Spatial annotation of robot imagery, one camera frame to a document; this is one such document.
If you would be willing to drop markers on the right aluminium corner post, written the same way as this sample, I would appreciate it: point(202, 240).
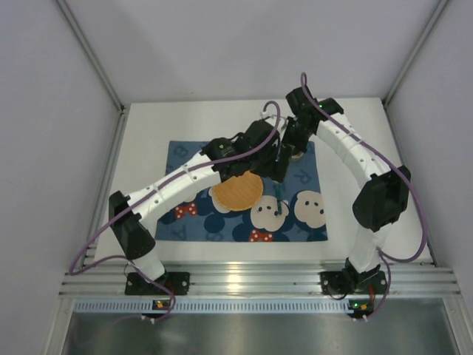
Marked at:
point(414, 52)

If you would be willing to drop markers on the perforated cable duct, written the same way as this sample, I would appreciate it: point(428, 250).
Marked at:
point(221, 306)

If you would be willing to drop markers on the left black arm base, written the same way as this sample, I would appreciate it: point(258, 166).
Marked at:
point(176, 282)

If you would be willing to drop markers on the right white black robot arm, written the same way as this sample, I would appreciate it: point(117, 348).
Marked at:
point(383, 192)

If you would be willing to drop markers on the aluminium front rail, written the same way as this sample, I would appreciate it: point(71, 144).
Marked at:
point(233, 279)

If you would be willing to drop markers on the aluminium corner post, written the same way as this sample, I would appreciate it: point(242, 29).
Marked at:
point(89, 53)
point(414, 52)

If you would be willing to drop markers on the small beige cup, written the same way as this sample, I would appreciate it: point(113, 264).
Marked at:
point(296, 156)

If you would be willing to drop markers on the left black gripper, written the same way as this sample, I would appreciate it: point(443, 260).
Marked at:
point(272, 167)

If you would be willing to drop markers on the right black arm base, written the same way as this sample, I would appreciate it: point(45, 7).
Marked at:
point(339, 284)

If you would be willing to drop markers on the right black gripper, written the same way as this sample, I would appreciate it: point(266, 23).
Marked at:
point(292, 144)

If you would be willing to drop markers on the green handled spoon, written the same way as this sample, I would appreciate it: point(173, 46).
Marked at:
point(282, 208)

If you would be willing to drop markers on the round woven wicker plate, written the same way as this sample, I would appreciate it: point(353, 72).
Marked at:
point(239, 193)

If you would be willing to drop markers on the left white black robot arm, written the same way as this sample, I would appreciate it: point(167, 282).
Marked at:
point(128, 212)

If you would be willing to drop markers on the left aluminium corner post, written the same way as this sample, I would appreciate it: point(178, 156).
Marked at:
point(89, 53)

